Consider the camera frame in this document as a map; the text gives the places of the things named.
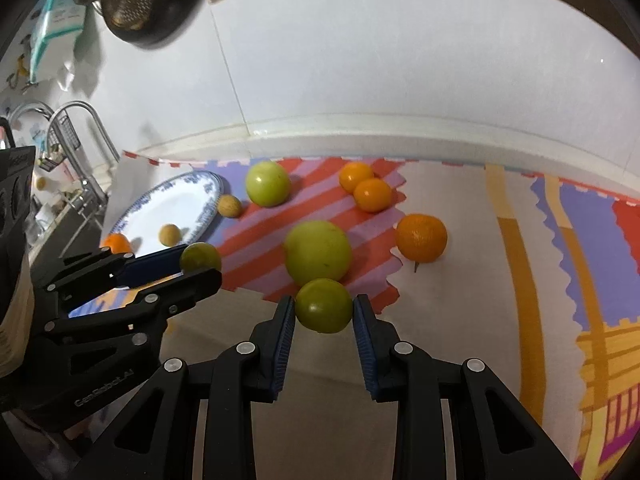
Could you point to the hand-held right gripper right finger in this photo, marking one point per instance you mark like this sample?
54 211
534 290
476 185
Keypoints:
363 352

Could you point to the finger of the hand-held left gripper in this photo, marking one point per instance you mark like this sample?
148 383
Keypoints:
175 287
150 265

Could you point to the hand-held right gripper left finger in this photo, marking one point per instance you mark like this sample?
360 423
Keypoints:
284 350

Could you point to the small green fruit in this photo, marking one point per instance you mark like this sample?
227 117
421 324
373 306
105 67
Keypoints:
201 256

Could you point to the medium green fruit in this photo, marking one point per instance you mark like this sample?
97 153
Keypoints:
323 306

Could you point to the blue and white plate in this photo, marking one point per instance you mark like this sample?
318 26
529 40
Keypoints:
170 205

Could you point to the small tan round fruit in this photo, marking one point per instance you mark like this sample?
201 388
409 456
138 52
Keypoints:
169 235
229 206

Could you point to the small orange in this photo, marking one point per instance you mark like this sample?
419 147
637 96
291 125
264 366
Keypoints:
373 195
116 243
356 176

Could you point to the large yellow-green fruit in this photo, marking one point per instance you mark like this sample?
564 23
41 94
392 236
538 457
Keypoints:
318 252

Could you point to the chrome kitchen faucet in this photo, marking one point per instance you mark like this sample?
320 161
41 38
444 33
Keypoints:
82 160
25 109

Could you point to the large orange with stem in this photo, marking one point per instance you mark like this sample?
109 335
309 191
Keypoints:
421 238

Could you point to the green apple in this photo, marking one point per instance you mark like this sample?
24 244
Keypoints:
268 183

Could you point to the colourful foam mat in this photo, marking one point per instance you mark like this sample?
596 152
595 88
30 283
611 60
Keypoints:
500 270

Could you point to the blue and white packet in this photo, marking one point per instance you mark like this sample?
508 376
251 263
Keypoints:
55 25

